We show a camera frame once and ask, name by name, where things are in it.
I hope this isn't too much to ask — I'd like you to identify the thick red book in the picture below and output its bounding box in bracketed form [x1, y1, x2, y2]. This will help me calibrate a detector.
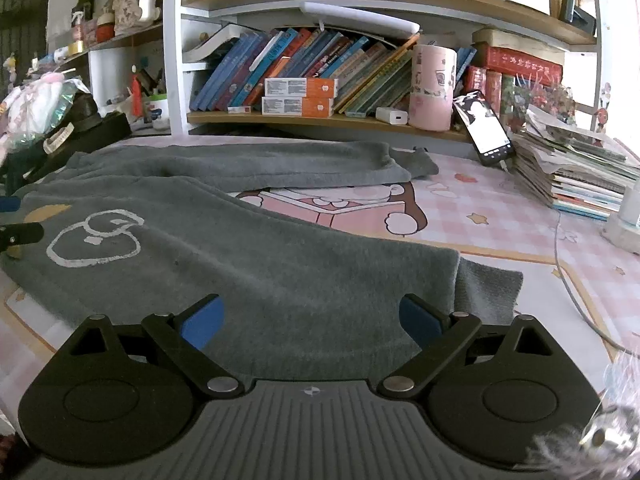
[487, 46, 563, 86]

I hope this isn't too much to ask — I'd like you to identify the white cable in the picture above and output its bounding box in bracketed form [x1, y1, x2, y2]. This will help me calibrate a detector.
[552, 207, 631, 361]

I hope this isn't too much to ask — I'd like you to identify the colourful floral decoration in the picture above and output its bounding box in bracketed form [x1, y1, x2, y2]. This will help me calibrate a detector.
[510, 77, 576, 123]

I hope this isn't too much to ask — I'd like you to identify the black bag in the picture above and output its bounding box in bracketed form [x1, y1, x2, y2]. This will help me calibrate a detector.
[0, 95, 133, 191]

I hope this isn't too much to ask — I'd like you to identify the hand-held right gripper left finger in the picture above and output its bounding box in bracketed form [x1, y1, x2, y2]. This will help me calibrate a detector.
[65, 294, 246, 401]

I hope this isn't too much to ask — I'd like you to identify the red spine book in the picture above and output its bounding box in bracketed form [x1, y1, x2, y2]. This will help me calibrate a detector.
[465, 66, 488, 98]
[485, 70, 503, 108]

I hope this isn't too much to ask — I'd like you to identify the grey sweatshirt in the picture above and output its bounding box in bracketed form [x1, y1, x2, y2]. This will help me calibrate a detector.
[0, 141, 523, 383]

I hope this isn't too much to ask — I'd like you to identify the white power strip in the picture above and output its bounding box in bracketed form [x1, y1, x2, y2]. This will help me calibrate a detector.
[602, 217, 640, 253]

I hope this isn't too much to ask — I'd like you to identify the white bar lamp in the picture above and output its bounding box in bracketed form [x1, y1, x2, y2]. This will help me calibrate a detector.
[300, 1, 420, 40]

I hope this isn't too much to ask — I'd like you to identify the white power bank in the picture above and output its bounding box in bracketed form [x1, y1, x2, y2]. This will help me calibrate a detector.
[375, 106, 409, 125]

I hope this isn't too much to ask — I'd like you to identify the white wooden bookshelf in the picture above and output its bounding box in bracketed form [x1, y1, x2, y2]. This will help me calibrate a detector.
[162, 0, 608, 146]

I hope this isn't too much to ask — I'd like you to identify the thick beige book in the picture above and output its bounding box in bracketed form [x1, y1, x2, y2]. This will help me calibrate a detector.
[471, 27, 566, 56]

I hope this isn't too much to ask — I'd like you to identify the small black box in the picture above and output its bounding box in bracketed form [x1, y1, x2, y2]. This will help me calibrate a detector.
[559, 0, 597, 23]

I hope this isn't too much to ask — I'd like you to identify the row of leaning picture books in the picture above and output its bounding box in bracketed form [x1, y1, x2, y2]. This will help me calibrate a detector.
[190, 27, 421, 116]

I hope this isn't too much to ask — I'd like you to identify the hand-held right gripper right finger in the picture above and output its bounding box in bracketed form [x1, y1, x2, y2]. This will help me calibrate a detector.
[377, 292, 566, 401]

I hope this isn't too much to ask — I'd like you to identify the cartoon wall sticker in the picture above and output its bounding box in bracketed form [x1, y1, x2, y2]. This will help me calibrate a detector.
[592, 82, 613, 133]

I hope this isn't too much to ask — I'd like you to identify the pink printed cylinder tin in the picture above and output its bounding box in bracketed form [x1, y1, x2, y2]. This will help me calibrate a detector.
[407, 44, 457, 132]

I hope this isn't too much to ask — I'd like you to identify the white side shelf unit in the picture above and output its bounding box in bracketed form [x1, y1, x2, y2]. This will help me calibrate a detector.
[50, 22, 173, 136]

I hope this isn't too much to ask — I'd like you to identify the white fuzzy tuft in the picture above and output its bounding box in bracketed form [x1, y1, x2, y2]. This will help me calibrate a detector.
[530, 350, 640, 480]

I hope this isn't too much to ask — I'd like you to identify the iridescent gift wrap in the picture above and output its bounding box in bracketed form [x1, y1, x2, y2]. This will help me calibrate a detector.
[50, 80, 91, 126]

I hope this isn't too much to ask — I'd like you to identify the pink cartoon table mat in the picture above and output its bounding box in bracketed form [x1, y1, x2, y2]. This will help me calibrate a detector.
[0, 135, 640, 480]

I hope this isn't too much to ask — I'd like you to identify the pink white plush toy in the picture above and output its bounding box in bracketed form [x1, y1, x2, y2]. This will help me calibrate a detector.
[0, 72, 68, 136]

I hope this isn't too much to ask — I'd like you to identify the black smartphone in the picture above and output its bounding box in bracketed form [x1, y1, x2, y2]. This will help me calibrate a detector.
[452, 90, 513, 167]

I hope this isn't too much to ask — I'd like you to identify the stack of books and papers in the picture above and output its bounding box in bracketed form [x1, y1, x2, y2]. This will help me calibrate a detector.
[510, 105, 640, 221]

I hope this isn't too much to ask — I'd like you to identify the orange glue bottle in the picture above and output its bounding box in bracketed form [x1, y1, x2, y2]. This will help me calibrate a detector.
[129, 65, 143, 116]

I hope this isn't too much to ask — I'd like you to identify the white charger plug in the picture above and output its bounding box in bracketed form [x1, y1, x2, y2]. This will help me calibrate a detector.
[620, 185, 640, 226]

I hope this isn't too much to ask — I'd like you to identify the white printed ceramic figure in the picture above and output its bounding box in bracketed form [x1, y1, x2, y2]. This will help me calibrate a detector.
[112, 0, 163, 37]

